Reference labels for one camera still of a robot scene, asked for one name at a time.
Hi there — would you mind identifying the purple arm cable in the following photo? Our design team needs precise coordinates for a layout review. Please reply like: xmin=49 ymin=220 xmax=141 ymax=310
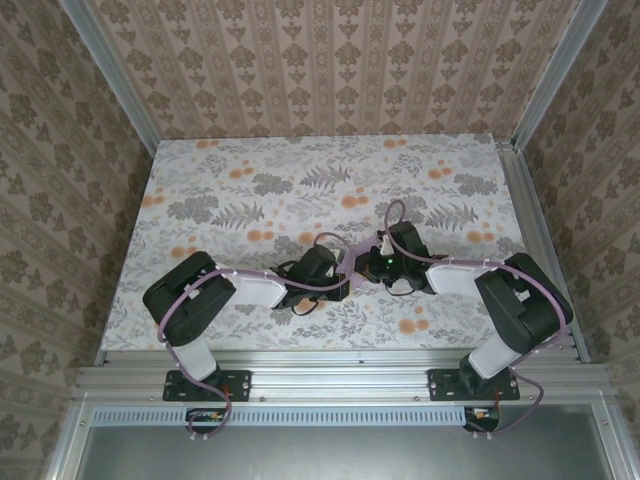
xmin=157 ymin=231 xmax=352 ymax=444
xmin=383 ymin=199 xmax=575 ymax=441

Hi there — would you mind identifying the grey slotted cable duct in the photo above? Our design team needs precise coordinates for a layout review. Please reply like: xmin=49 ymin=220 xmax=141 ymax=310
xmin=92 ymin=405 xmax=501 ymax=427

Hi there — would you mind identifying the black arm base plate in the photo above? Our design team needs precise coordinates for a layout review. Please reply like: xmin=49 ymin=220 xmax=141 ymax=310
xmin=428 ymin=368 xmax=521 ymax=403
xmin=162 ymin=368 xmax=253 ymax=403

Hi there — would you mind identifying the purple paper sheet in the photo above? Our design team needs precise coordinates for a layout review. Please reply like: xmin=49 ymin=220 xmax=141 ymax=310
xmin=337 ymin=238 xmax=389 ymax=290

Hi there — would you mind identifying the black connector board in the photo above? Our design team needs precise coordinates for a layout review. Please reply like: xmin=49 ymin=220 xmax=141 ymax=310
xmin=463 ymin=407 xmax=501 ymax=434
xmin=185 ymin=407 xmax=226 ymax=435

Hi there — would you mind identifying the aluminium corner post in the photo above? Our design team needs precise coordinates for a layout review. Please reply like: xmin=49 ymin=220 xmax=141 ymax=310
xmin=64 ymin=0 xmax=162 ymax=156
xmin=509 ymin=0 xmax=599 ymax=151

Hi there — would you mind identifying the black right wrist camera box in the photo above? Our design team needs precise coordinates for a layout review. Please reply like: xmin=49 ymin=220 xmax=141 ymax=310
xmin=385 ymin=221 xmax=430 ymax=257

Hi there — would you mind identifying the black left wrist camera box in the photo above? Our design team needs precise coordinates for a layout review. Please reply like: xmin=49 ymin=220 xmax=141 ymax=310
xmin=296 ymin=244 xmax=338 ymax=282

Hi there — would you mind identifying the aluminium table side rail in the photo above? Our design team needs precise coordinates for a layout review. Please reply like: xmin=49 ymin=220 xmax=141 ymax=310
xmin=494 ymin=139 xmax=591 ymax=364

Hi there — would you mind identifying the grey metal panel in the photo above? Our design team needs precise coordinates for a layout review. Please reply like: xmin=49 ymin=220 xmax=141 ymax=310
xmin=74 ymin=424 xmax=616 ymax=480

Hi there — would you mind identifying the floral patterned table cover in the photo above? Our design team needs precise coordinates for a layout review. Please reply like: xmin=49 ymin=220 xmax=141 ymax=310
xmin=99 ymin=137 xmax=554 ymax=351

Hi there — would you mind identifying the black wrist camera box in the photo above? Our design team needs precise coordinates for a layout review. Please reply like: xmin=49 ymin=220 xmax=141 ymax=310
xmin=296 ymin=244 xmax=338 ymax=282
xmin=385 ymin=221 xmax=430 ymax=257

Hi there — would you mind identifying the wide aluminium frame rail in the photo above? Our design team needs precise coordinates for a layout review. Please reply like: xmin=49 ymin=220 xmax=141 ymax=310
xmin=72 ymin=349 xmax=609 ymax=404

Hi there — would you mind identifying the narrow aluminium frame rail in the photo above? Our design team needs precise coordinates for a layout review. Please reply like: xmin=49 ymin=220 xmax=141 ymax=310
xmin=47 ymin=399 xmax=96 ymax=480
xmin=597 ymin=399 xmax=631 ymax=480

